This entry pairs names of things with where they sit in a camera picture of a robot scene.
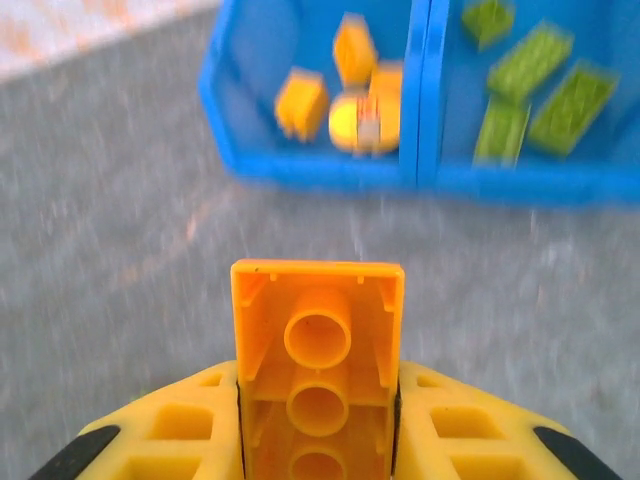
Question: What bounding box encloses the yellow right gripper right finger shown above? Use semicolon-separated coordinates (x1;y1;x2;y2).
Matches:
392;359;624;480

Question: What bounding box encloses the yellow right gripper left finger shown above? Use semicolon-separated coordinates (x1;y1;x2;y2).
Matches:
29;359;247;480

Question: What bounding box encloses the orange-yellow eight-stud lego brick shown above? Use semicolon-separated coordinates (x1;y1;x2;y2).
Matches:
229;258;407;480

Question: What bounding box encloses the yellow oval lego brick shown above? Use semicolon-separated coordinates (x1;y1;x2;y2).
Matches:
327;88;402;157

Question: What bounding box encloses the yellow sloped four-stud lego brick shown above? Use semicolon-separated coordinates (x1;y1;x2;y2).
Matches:
273;66;331;145

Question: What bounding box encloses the yellow small lego brick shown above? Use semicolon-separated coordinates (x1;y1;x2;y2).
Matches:
332;13;378;87
368;61;404;101

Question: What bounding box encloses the blue plastic bin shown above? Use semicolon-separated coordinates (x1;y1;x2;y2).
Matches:
417;0;640;209
197;0;432;195

